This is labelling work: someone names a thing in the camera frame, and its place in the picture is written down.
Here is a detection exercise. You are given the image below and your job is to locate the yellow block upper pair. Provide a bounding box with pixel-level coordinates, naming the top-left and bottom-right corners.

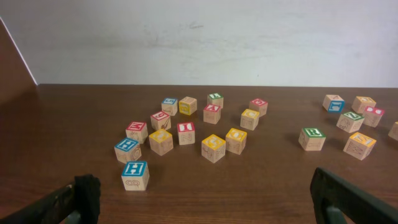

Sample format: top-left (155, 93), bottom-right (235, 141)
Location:
top-left (388, 121), bottom-right (398, 141)

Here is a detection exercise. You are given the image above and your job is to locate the yellow O block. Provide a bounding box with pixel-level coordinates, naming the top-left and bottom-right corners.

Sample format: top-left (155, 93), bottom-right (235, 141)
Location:
top-left (226, 128), bottom-right (247, 155)

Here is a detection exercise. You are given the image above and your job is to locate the green R block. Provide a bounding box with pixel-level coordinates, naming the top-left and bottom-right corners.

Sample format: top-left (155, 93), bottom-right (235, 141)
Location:
top-left (298, 128), bottom-right (326, 151)

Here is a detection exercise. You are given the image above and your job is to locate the yellow C block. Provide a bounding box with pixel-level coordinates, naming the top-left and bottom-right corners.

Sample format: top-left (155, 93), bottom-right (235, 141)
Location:
top-left (240, 109), bottom-right (259, 131)

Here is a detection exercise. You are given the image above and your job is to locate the blue H block far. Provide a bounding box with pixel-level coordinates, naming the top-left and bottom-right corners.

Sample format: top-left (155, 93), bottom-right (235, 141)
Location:
top-left (114, 138), bottom-right (142, 164)

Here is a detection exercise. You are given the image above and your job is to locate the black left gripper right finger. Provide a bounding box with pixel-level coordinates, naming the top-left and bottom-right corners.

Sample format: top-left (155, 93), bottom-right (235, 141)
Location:
top-left (310, 167), bottom-right (397, 224)

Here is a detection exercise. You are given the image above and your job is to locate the blue-side block top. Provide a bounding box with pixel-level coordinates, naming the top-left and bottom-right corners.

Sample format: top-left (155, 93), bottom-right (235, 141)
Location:
top-left (322, 95), bottom-right (345, 113)

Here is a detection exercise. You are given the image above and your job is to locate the yellow G block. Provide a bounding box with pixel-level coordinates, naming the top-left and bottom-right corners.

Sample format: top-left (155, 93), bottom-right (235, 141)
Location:
top-left (201, 134), bottom-right (226, 163)

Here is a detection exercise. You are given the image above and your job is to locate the green L block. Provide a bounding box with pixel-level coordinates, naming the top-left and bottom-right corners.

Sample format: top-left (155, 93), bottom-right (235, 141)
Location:
top-left (207, 93), bottom-right (224, 108)

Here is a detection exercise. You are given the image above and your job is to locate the blue h block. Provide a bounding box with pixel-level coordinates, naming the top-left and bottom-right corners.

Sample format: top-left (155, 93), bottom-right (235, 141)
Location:
top-left (121, 161), bottom-right (150, 191)
top-left (114, 138), bottom-right (142, 164)

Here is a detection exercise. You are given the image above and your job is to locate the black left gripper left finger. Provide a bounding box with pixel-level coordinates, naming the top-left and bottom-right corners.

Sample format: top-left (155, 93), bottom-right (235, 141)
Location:
top-left (1, 174), bottom-right (101, 223)

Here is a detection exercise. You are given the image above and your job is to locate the red 6 block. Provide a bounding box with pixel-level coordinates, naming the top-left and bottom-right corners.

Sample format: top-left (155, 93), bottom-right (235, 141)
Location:
top-left (150, 111), bottom-right (171, 131)

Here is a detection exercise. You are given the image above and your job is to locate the green Z block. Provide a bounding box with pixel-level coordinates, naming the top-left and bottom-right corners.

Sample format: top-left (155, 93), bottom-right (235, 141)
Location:
top-left (336, 111), bottom-right (364, 133)

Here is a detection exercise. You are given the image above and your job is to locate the red A block left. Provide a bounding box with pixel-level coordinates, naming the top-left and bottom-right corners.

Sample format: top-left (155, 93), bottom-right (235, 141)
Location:
top-left (203, 104), bottom-right (221, 124)

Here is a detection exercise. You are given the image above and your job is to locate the red M block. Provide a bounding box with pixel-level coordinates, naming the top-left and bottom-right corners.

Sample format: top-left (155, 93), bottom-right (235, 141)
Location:
top-left (126, 121), bottom-right (148, 144)

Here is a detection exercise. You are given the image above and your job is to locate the blue H block near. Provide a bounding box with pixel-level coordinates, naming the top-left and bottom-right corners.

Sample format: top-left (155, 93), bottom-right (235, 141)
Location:
top-left (121, 161), bottom-right (150, 191)

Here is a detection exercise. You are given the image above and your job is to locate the yellow block centre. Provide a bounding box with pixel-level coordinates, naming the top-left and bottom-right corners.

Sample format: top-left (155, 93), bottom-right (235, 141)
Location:
top-left (343, 132), bottom-right (377, 160)

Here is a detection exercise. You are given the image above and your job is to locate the red C block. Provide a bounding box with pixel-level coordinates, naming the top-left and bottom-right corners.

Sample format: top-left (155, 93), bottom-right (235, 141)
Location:
top-left (249, 98), bottom-right (268, 117)

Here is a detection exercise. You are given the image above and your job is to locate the red i block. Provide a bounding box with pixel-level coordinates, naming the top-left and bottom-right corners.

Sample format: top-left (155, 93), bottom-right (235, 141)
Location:
top-left (177, 122), bottom-right (195, 145)
top-left (363, 106), bottom-right (385, 128)

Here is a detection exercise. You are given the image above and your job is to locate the blue 5 block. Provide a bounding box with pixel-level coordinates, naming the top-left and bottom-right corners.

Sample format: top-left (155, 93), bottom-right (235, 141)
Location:
top-left (161, 98), bottom-right (178, 116)

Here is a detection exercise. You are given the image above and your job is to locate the yellow block beside H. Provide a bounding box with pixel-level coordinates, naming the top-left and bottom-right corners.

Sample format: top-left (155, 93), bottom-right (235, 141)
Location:
top-left (149, 129), bottom-right (174, 156)

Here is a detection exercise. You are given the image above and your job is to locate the plain yellow-side block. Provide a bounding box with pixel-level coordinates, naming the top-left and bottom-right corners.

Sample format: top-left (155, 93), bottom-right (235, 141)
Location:
top-left (178, 96), bottom-right (197, 116)

